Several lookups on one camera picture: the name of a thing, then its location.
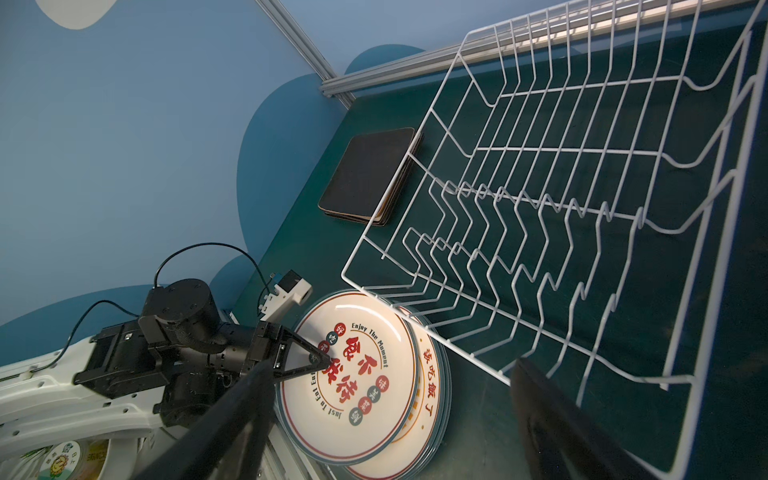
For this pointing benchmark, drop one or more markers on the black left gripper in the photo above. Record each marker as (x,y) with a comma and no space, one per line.
(282,348)

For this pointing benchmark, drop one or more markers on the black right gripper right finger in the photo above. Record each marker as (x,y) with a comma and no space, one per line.
(559,440)

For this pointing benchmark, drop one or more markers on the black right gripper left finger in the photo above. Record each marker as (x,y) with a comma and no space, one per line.
(230,438)

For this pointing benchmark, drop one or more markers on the white round plate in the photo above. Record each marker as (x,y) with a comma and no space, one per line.
(444,414)
(426,408)
(354,408)

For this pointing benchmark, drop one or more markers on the white wire dish rack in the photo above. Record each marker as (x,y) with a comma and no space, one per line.
(576,206)

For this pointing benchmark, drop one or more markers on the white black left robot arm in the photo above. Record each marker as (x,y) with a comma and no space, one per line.
(166,367)

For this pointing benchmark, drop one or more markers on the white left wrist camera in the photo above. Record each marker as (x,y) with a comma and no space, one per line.
(290,290)

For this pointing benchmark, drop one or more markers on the aluminium frame left post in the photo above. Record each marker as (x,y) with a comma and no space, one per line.
(293,32)

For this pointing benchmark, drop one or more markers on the aluminium frame back bar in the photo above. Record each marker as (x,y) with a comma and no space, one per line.
(572,21)

